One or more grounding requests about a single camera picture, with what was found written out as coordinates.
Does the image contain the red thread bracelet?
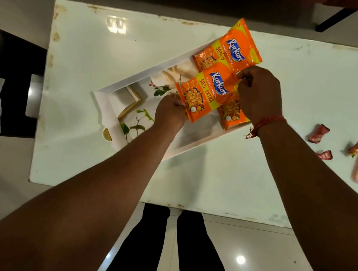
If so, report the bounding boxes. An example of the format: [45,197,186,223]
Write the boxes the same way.
[244,111,287,143]

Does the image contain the person's right hand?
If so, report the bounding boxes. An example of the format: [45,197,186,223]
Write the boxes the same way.
[232,63,287,128]

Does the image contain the person's left hand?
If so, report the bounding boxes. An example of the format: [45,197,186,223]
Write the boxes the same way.
[153,94,189,138]

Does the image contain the black plastic stool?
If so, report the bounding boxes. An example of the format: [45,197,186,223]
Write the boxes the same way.
[0,26,49,140]

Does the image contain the gold candy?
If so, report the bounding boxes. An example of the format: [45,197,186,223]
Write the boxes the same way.
[346,140,358,159]

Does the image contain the orange snack packet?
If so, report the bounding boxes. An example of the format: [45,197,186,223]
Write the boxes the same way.
[191,14,267,79]
[215,96,253,133]
[172,58,247,128]

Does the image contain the white printed tray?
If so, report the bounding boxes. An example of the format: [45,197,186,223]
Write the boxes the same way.
[87,27,260,170]

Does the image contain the black trousers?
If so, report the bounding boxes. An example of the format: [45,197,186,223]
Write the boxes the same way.
[100,200,241,271]

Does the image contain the person's left forearm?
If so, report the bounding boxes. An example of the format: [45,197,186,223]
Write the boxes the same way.
[0,109,181,271]

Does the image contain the maroon fabric sofa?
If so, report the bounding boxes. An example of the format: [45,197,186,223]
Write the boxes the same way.
[218,0,358,37]

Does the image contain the person's right forearm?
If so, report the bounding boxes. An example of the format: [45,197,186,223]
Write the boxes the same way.
[243,117,358,271]

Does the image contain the red candy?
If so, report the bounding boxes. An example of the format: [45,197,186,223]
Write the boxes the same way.
[307,122,332,145]
[316,149,334,162]

